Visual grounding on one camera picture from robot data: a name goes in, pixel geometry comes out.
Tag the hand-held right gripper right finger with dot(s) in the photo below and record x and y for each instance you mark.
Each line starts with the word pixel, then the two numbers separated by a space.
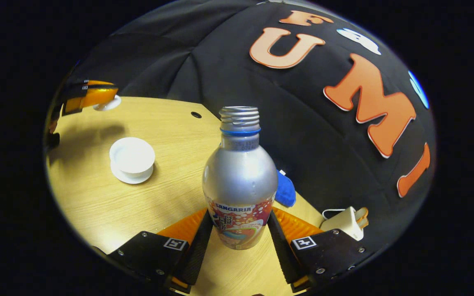
pixel 280 250

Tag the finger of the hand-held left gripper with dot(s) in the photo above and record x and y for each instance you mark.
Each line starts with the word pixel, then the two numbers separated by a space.
pixel 99 83
pixel 97 96

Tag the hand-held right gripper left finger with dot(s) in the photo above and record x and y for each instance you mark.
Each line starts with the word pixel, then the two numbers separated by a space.
pixel 198 246

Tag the white teacup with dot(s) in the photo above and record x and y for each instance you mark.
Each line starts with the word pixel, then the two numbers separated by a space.
pixel 132 154

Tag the silver water bottle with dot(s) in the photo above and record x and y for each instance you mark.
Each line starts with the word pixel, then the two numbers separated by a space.
pixel 239 176

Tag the blue towel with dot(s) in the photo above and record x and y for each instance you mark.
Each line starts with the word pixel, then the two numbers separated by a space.
pixel 285 190

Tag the white toaster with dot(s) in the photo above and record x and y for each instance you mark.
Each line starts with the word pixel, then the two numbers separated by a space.
pixel 342 224

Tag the bread slice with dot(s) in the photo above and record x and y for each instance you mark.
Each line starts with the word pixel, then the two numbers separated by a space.
pixel 362 213
pixel 363 223

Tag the white saucer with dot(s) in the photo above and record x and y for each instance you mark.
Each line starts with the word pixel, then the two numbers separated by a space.
pixel 132 180

